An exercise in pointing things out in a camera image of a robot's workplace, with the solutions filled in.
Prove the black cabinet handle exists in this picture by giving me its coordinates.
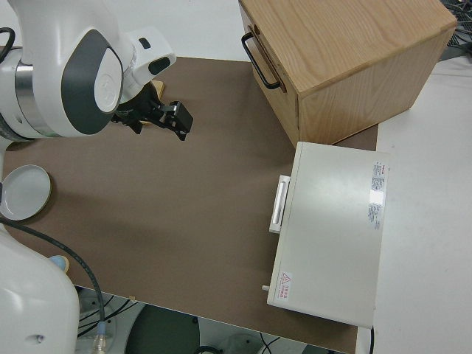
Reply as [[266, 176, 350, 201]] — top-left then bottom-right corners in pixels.
[[240, 31, 282, 91]]

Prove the brown table mat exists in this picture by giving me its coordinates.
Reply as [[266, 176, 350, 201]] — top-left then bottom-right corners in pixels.
[[0, 55, 381, 354]]

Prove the gray round floor object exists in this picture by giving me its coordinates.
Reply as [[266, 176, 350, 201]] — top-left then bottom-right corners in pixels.
[[215, 331, 268, 354]]

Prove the dark mesh object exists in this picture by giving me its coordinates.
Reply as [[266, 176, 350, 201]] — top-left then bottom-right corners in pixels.
[[446, 32, 472, 49]]

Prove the black round stand base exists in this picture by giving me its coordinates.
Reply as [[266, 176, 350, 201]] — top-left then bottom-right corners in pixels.
[[124, 304, 203, 354]]

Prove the white toaster oven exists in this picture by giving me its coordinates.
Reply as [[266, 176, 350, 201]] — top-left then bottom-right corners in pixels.
[[260, 141, 392, 330]]

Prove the gray round plate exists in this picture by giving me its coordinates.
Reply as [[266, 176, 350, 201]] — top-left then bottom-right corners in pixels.
[[0, 164, 53, 223]]

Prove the light wooden cabinet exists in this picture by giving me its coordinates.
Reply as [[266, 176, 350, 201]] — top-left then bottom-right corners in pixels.
[[237, 0, 459, 148]]

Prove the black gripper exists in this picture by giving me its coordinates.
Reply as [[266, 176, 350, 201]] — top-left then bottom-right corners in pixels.
[[109, 83, 195, 143]]

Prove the bamboo mug rack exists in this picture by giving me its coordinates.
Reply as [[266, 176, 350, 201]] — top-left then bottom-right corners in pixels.
[[142, 80, 166, 128]]

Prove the white oven door handle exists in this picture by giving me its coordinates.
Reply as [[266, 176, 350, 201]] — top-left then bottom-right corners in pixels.
[[268, 174, 293, 234]]

